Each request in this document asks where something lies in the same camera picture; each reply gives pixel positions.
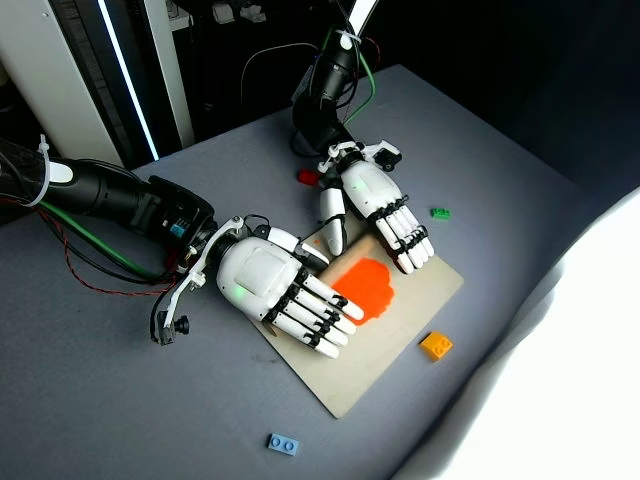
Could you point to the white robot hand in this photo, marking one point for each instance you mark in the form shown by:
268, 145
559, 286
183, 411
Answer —
370, 187
260, 275

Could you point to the wooden rolling pin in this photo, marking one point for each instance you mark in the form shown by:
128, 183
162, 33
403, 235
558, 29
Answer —
350, 255

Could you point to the orange play dough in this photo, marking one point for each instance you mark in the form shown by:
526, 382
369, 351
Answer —
367, 292

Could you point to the red toy brick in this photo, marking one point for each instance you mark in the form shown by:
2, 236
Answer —
307, 177

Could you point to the green toy brick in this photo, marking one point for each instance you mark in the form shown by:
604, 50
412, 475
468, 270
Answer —
441, 213

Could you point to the light wooden board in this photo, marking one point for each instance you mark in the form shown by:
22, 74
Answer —
380, 360

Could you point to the grey table cloth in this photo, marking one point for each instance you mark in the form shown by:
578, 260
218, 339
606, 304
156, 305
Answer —
150, 400

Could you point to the blue toy brick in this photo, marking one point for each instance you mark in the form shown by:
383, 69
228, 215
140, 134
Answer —
283, 444

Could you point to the yellow toy brick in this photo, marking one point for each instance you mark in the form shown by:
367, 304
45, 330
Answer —
436, 346

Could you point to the white backdrop sheet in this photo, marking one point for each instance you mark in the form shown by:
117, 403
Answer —
575, 350

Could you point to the white cabinet with light strip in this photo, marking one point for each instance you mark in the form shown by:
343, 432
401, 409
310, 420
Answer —
50, 75

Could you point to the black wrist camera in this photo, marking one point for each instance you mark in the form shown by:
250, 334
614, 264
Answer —
390, 159
175, 327

